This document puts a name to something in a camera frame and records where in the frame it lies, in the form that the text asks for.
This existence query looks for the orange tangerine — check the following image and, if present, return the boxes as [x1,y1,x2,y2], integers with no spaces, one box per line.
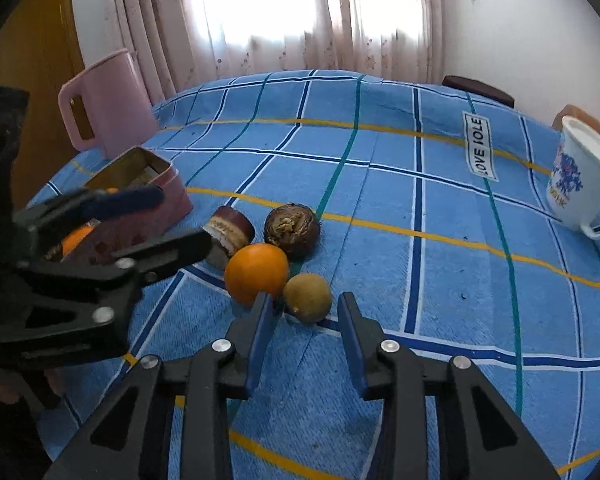
[60,223,95,257]

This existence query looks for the brown striped round jar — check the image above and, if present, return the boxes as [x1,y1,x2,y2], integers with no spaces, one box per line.
[204,205,256,271]

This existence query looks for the pink metal tin box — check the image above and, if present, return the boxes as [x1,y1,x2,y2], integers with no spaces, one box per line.
[60,145,193,264]

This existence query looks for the small orange fruit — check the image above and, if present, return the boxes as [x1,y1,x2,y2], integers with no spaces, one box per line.
[224,243,289,308]

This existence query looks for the pink plastic pitcher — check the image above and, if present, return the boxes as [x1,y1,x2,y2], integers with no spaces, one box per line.
[58,49,158,159]

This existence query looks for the dark wrinkled passion fruit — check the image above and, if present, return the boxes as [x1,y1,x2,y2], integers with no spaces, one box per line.
[263,203,321,262]

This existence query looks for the green-brown kiwi fruit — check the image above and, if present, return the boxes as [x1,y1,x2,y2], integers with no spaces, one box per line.
[283,273,332,324]

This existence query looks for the brown wooden door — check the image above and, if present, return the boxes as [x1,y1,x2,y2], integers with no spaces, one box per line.
[0,0,84,207]

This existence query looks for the floral sheer curtain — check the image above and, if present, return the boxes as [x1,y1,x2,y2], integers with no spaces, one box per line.
[112,0,443,103]

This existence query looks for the blue checkered tablecloth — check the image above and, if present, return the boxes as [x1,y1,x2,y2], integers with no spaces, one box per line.
[38,70,600,479]

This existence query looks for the white blue floral mug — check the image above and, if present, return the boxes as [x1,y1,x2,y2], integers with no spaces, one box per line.
[546,115,600,240]

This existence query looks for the orange chair back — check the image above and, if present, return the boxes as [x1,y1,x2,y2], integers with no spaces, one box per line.
[552,104,600,135]

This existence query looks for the dark round stool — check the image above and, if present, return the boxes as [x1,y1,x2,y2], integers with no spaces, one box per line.
[442,75,515,108]

